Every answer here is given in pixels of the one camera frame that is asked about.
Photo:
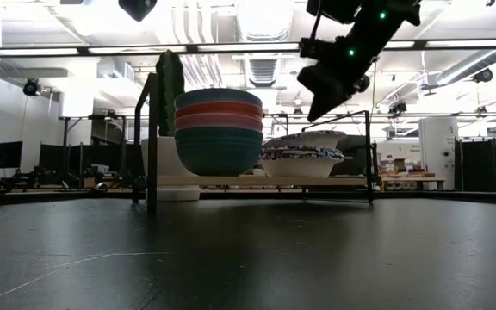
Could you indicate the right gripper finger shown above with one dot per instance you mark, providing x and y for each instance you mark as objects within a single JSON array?
[{"x": 323, "y": 109}]

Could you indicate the blue patterned paper bowl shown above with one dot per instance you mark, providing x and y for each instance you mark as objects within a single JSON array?
[
  {"x": 282, "y": 150},
  {"x": 312, "y": 138},
  {"x": 299, "y": 168},
  {"x": 317, "y": 154}
]

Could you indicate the red plastic bowl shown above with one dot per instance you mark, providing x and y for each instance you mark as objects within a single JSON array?
[{"x": 218, "y": 109}]

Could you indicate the pink plastic bowl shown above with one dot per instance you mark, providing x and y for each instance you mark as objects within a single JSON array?
[{"x": 218, "y": 121}]

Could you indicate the blue plastic bowl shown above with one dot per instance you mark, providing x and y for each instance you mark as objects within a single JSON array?
[{"x": 218, "y": 97}]

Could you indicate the dark green plastic bowl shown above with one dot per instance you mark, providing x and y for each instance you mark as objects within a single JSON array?
[{"x": 218, "y": 153}]

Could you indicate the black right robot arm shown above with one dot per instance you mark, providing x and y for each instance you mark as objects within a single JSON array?
[{"x": 386, "y": 26}]

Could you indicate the green cactus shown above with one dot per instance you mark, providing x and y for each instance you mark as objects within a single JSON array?
[{"x": 170, "y": 94}]

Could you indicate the wooden cutting board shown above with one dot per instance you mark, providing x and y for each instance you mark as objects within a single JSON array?
[{"x": 239, "y": 181}]

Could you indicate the wooden background table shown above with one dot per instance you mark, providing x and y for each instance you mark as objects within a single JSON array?
[{"x": 411, "y": 180}]

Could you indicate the black ceiling spotlight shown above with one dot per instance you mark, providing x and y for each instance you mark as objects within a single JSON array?
[
  {"x": 483, "y": 76},
  {"x": 32, "y": 87}
]

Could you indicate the white hexagonal plant pot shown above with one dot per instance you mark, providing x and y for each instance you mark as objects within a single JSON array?
[{"x": 170, "y": 163}]

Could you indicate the black framed background table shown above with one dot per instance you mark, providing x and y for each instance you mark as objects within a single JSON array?
[{"x": 65, "y": 150}]

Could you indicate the black table mat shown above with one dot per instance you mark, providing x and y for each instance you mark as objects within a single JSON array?
[{"x": 248, "y": 258}]

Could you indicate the black partition panel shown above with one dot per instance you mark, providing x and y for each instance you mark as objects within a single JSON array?
[{"x": 489, "y": 165}]

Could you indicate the black background monitor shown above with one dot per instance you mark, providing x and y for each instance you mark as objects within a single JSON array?
[{"x": 8, "y": 155}]

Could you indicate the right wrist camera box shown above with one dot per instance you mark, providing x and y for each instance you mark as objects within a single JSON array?
[{"x": 317, "y": 47}]

